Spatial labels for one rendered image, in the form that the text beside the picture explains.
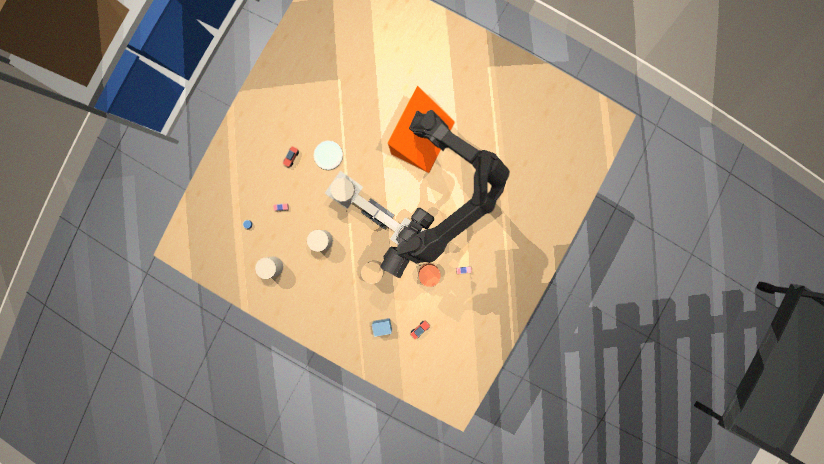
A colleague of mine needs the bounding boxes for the red toy car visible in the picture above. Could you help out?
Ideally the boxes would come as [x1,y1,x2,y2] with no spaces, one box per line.
[283,147,299,167]
[411,320,430,339]

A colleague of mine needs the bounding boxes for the light blue box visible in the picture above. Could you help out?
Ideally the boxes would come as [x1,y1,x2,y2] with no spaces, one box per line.
[371,318,392,337]

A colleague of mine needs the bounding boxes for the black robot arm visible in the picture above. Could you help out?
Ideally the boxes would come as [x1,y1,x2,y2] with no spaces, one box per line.
[380,110,510,278]

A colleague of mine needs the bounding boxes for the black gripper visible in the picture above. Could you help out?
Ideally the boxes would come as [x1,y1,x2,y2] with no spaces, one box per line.
[383,207,435,259]

